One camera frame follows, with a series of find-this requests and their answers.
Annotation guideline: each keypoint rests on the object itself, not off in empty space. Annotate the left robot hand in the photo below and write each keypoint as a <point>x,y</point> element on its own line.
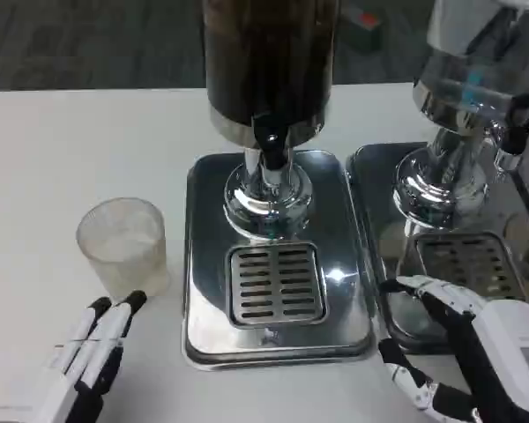
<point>94,348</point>

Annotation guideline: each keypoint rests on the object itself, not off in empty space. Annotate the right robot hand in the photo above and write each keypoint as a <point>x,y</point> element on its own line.
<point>502,335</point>

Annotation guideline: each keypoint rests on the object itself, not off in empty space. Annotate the clear ribbed glass cup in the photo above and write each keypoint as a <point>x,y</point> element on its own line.
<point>123,251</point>

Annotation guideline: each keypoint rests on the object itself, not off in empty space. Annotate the steel slotted tray grid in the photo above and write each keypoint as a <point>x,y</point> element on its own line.
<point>277,286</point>
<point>467,260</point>

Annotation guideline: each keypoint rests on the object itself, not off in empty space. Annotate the steel drip tray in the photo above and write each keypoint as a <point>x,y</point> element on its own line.
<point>379,211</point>
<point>207,264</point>

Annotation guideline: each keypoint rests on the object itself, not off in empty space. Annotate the clear drink dispenser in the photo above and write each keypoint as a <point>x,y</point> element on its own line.
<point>454,101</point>

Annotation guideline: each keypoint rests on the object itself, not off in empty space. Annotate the dark drink dispenser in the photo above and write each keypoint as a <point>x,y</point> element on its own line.
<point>269,66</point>

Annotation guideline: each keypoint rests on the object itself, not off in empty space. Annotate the green box with red top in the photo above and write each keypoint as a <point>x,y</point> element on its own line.
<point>361,28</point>

